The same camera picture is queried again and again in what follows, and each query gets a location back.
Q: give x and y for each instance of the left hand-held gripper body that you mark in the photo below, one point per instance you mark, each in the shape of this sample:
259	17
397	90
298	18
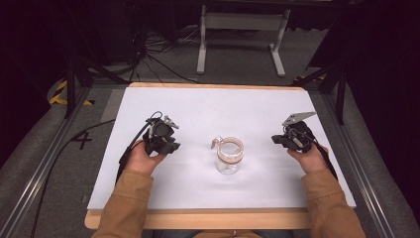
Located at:
160	129

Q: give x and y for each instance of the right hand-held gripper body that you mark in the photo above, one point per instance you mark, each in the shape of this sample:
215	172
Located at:
299	134

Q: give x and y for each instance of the person's left hand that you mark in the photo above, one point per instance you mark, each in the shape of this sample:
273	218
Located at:
142	160

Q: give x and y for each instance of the person's right hand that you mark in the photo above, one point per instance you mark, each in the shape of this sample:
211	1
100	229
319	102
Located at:
310	160

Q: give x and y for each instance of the clear glass jar wooden rim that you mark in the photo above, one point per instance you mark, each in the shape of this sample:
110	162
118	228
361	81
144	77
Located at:
228	155

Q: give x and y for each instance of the white table mat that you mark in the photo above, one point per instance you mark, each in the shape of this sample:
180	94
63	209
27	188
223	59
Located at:
211	109

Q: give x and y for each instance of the wooden table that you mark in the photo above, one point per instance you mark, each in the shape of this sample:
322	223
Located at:
231	218

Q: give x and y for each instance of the yellow black hazard tape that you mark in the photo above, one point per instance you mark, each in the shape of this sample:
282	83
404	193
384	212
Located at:
59	92

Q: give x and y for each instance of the white metal stand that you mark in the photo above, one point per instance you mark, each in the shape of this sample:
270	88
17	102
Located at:
242	21

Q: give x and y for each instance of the aluminium floor rail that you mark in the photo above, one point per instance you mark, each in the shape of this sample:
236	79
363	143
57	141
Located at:
360	165
39	178

